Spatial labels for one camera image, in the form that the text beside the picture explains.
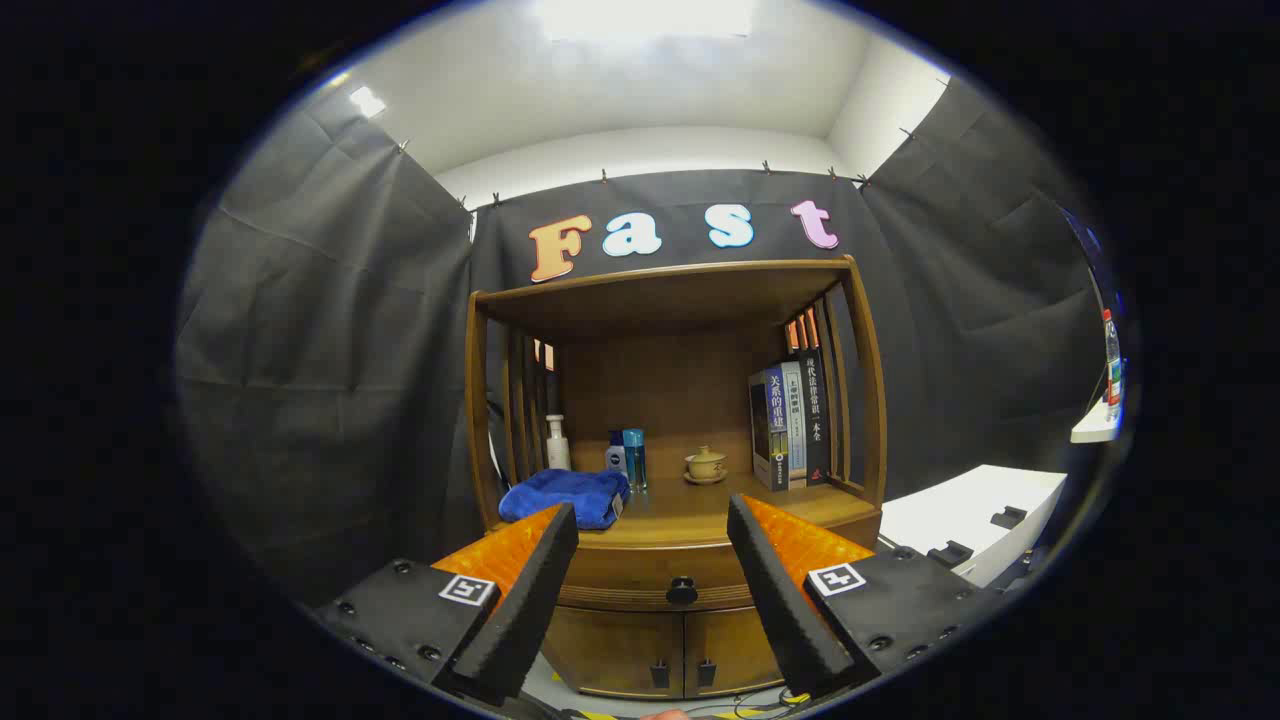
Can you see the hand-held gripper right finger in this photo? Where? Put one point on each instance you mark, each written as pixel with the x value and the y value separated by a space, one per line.
pixel 780 600

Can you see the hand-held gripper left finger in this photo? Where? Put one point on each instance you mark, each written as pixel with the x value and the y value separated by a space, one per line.
pixel 530 600

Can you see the wooden cabinet door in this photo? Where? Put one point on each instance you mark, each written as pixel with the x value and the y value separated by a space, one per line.
pixel 730 650
pixel 610 650

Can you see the wooden countertop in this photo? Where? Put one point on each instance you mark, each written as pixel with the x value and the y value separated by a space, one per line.
pixel 690 510

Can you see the brown wooden cabinet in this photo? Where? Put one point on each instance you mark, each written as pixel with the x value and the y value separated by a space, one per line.
pixel 650 290

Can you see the folded blue towel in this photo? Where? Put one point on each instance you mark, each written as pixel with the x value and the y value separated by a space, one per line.
pixel 560 495

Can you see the yellow and black floor tape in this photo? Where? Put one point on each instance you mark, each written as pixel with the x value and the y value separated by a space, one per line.
pixel 597 715

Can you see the white pump bottle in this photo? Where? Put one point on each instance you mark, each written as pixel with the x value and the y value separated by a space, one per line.
pixel 558 452

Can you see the beige lidded tea cup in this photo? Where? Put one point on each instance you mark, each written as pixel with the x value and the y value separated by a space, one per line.
pixel 705 465

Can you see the small white and blue bottle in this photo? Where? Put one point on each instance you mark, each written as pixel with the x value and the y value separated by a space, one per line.
pixel 615 460

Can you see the book with blue spine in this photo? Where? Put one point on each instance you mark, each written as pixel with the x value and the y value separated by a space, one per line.
pixel 775 430

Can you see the clear blue bottle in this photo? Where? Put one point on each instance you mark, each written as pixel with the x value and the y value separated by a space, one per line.
pixel 634 460

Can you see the book with pale spine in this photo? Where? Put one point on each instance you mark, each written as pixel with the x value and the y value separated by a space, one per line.
pixel 797 420

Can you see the book with black spine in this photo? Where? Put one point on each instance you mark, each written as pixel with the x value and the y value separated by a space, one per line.
pixel 817 420

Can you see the white box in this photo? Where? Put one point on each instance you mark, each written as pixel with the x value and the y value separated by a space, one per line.
pixel 960 510

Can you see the black backdrop cloth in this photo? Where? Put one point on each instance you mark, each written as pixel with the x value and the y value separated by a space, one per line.
pixel 320 350

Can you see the white side shelf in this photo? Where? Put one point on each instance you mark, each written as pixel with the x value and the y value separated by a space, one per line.
pixel 1095 430

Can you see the plastic water bottle red label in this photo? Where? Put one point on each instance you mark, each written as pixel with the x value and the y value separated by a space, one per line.
pixel 1112 370

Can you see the dark blue screen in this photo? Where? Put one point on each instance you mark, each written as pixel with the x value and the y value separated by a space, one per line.
pixel 1092 250

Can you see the small ceiling light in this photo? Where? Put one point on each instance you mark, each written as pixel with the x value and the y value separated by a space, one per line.
pixel 367 101

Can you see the large ceiling light panel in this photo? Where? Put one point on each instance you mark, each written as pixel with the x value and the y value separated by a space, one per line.
pixel 645 18

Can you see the black bracket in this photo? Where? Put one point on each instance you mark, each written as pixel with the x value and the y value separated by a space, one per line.
pixel 950 554
pixel 1008 517

